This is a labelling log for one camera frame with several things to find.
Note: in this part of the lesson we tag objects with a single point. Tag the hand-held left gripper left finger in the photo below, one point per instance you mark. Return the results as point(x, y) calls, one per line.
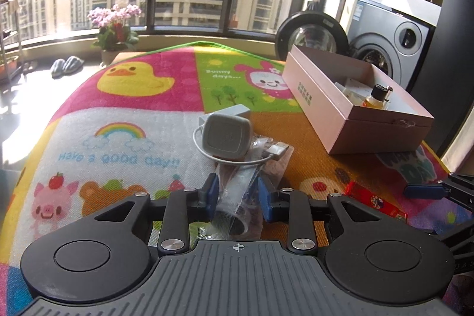
point(211, 192)

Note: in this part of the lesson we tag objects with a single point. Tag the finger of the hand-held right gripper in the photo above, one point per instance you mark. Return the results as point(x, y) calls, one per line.
point(422, 191)
point(463, 240)

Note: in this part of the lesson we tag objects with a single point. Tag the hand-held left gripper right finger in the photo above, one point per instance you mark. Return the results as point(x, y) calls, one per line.
point(266, 197)

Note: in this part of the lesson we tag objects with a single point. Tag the clear plastic bag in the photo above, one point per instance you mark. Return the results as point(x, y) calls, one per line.
point(237, 190)

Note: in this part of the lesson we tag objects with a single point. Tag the amber bottle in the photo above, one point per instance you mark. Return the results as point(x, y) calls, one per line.
point(372, 101)

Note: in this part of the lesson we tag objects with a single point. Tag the pink cardboard box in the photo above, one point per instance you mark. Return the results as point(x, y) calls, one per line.
point(322, 105)

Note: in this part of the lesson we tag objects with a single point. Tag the red packet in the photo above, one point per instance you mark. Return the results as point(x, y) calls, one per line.
point(370, 199)

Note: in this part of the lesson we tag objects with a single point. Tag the grey charger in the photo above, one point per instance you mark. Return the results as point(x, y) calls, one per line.
point(226, 136)

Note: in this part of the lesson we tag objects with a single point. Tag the small white box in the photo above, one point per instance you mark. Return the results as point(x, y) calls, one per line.
point(237, 111)

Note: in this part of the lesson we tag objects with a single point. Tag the colourful printed mat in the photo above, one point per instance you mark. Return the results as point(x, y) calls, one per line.
point(111, 138)

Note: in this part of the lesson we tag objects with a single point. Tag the black cabinet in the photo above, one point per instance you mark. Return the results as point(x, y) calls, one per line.
point(456, 60)

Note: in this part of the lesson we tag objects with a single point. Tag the grey washing machine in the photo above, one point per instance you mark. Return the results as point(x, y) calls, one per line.
point(400, 38)

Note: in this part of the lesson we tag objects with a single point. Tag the round washing machine door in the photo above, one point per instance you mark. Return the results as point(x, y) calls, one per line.
point(311, 32)

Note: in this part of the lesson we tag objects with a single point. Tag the pink potted flower plant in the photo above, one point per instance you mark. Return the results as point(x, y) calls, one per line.
point(114, 31)

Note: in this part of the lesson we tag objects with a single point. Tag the grey slipper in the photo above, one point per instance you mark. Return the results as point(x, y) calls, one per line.
point(73, 64)
point(57, 68)

